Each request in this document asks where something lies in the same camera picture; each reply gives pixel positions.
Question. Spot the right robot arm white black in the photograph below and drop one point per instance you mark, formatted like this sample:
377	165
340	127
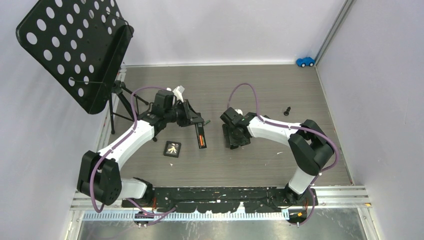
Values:
310	147

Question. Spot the small black square tray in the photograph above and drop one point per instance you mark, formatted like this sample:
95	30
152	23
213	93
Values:
172	149

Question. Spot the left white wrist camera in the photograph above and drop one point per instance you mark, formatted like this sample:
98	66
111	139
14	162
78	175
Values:
178	94

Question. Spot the blue toy car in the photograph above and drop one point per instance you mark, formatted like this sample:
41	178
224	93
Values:
305	62

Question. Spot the small black knob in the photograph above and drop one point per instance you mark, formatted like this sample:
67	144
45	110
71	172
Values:
287	111

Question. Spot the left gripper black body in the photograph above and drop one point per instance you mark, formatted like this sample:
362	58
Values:
182	113

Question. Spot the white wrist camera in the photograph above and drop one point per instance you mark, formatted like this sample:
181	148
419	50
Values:
238	112
178	94

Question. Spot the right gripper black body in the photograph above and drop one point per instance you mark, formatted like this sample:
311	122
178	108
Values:
231	138

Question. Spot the black remote with label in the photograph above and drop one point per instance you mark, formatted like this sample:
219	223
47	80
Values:
200	130

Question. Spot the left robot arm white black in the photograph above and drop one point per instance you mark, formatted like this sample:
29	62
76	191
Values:
100	172

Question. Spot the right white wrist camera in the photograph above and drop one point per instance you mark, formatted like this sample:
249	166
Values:
238	112

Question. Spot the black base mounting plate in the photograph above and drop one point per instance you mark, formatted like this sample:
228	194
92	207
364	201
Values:
220	200

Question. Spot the black perforated music stand tray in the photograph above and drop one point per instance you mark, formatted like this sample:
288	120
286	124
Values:
81	43

